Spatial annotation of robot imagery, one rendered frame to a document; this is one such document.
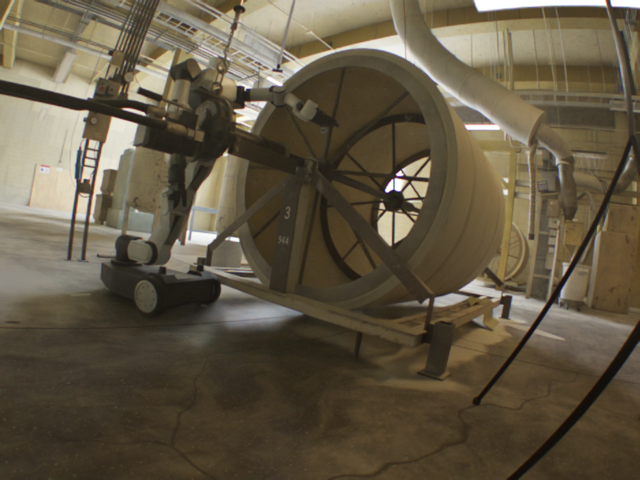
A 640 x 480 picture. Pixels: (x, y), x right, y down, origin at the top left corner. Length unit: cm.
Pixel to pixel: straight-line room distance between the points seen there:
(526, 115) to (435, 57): 211
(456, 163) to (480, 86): 469
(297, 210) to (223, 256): 153
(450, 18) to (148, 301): 897
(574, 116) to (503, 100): 308
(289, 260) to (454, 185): 94
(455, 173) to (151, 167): 534
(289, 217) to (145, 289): 85
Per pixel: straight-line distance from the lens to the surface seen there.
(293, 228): 186
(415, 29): 755
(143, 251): 205
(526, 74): 1170
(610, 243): 711
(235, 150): 150
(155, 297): 174
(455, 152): 172
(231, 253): 326
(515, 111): 601
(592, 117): 887
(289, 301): 177
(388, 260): 159
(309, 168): 191
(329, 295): 194
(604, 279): 707
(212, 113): 152
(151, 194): 619
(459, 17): 943
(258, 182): 277
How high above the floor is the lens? 51
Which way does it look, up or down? level
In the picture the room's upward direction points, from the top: 9 degrees clockwise
